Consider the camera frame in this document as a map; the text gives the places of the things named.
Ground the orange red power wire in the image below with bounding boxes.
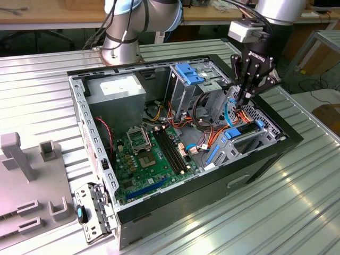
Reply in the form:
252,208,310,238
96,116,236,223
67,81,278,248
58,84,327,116
208,109,254,150

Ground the green motherboard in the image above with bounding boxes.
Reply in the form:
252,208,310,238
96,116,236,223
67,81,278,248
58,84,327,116
113,124,201,205

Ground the hard disk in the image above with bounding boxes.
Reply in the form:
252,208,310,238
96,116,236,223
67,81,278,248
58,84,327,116
206,119,266,166

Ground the grey disk bay cage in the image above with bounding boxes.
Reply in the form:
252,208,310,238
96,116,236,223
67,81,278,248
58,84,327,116
201,84,289,172

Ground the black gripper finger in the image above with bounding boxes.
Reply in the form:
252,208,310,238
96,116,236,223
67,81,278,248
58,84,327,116
243,63,281,107
230,54,250,108

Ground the black RAM slot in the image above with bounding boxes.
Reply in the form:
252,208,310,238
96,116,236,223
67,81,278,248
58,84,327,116
160,126,191,171
154,127,184,176

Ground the black cable bundle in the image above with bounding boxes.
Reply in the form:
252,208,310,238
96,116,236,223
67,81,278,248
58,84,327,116
191,91,215,133

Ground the black and blue latch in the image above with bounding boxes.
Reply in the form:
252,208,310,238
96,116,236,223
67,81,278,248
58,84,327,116
76,204,89,224

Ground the black desk device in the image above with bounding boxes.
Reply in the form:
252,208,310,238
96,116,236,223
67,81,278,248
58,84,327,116
313,0,336,14

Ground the long wooden desk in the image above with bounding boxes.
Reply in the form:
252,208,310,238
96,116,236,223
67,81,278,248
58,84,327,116
0,0,340,31

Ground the brown board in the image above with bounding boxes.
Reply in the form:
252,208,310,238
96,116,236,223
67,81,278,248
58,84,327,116
311,104,340,133

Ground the yellow black wire bundle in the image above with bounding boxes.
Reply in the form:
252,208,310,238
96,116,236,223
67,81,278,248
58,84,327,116
144,102,164,122

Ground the hinged metal slot bracket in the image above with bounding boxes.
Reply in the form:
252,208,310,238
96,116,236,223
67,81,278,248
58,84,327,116
74,182,119,245

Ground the metal frame table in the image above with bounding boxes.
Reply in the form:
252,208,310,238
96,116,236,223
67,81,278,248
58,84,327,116
278,29,340,88

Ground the blue data wire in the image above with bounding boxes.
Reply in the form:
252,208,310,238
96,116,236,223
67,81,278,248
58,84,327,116
224,98,238,128

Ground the black open PC case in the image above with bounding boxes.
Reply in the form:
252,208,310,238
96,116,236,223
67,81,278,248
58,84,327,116
66,54,305,250

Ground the grey parts rack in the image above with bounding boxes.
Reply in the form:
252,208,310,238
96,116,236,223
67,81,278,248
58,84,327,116
0,132,77,237

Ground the orange yellow wire bundle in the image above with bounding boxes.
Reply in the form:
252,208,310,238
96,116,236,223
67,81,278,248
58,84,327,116
167,116,194,131

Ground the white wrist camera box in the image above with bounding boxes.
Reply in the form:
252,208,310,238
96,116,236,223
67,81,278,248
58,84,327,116
227,20,267,44

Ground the grey power supply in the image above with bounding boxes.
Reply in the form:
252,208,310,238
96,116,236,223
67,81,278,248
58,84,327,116
85,73,147,133

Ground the white plug with blue wire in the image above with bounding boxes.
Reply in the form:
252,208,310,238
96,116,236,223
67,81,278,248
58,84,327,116
185,143,213,156

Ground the blue expansion slot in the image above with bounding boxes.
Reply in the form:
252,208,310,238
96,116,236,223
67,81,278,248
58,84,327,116
125,177,168,200

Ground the red black twisted wire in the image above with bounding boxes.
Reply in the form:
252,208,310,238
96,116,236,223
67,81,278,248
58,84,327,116
95,116,115,162

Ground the metal socket cover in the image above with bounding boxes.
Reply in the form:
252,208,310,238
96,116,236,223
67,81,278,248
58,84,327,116
126,128,150,154

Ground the grey metal drive cage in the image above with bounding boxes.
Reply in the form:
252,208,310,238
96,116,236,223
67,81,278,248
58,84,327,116
168,57,232,120

